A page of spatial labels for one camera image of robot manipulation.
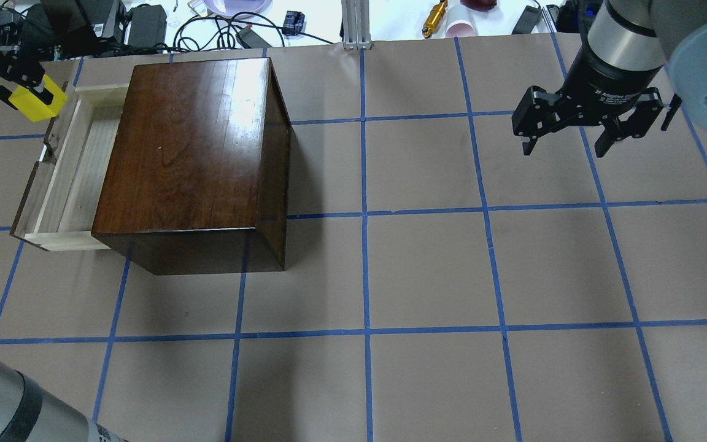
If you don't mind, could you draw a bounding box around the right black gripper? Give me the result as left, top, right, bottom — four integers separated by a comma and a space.
512, 43, 664, 158

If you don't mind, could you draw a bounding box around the yellow block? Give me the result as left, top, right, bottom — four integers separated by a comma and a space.
8, 74, 68, 122

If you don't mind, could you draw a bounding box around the wooden drawer with handle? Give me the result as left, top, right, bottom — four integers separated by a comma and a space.
9, 83, 129, 252

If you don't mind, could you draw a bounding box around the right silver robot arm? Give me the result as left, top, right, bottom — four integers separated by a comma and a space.
512, 1, 707, 158

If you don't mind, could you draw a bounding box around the dark wooden drawer cabinet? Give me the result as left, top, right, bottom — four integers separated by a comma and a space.
91, 58, 293, 275

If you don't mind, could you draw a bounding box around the black power adapter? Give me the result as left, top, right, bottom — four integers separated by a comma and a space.
512, 6, 543, 34

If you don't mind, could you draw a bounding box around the black laptop charger brick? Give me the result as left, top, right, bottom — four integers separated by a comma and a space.
126, 4, 168, 54

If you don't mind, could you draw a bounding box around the red mango fruit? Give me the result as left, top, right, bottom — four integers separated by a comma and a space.
460, 0, 498, 12

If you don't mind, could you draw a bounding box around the gold cylinder tool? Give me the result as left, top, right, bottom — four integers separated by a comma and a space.
421, 0, 448, 39

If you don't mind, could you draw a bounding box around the purple plate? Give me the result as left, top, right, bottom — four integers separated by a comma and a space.
204, 0, 272, 18

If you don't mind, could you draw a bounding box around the small blue black device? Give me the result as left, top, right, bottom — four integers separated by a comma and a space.
281, 10, 306, 37

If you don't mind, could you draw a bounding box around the aluminium frame post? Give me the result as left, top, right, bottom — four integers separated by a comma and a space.
341, 0, 373, 50

